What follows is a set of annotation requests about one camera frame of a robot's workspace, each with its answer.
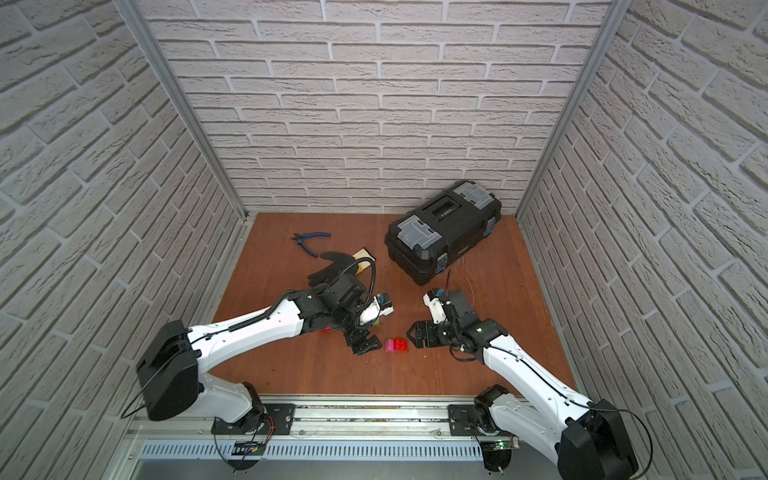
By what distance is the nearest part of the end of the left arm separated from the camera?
70 centimetres

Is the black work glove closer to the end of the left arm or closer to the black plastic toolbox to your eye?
the black plastic toolbox

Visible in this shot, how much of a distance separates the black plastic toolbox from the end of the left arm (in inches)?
11.3

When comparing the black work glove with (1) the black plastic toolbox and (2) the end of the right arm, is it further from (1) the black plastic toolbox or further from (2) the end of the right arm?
(2) the end of the right arm

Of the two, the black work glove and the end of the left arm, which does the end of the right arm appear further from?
the black work glove

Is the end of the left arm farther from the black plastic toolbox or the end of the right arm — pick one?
the black plastic toolbox

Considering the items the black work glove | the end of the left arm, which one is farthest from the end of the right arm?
the black work glove

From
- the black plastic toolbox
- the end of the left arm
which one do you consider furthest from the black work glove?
the end of the left arm

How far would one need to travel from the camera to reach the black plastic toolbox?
0.91 metres

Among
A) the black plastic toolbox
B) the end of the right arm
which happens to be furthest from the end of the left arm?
the black plastic toolbox
